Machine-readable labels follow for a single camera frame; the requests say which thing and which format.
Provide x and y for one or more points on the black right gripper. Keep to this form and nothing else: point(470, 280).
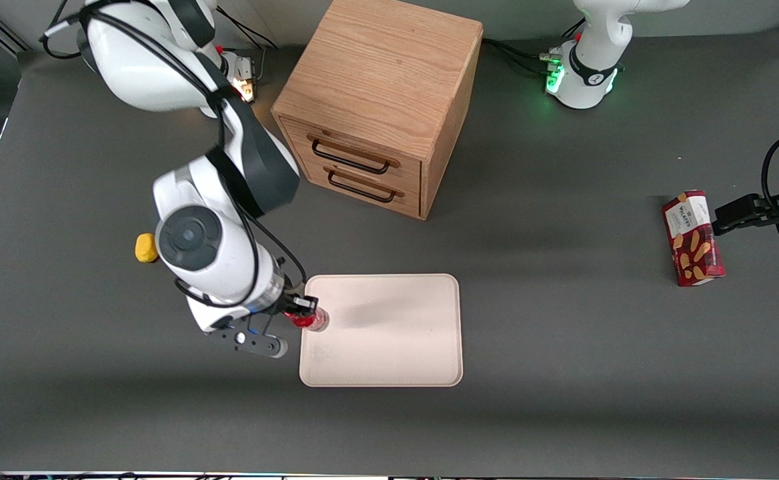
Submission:
point(291, 302)

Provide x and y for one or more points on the red coke bottle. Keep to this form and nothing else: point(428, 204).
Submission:
point(313, 321)

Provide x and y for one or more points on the cream plastic tray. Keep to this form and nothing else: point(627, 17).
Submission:
point(389, 333)

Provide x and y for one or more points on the red cookie box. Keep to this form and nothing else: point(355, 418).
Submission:
point(696, 253)

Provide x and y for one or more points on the wooden drawer front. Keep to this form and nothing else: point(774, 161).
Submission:
point(411, 200)
point(303, 136)

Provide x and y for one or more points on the yellow toy lemon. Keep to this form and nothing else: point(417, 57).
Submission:
point(144, 248)

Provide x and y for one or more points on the wooden drawer cabinet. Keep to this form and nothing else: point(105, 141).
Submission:
point(383, 66)

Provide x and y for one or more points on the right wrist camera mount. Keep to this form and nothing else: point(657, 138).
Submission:
point(249, 340)

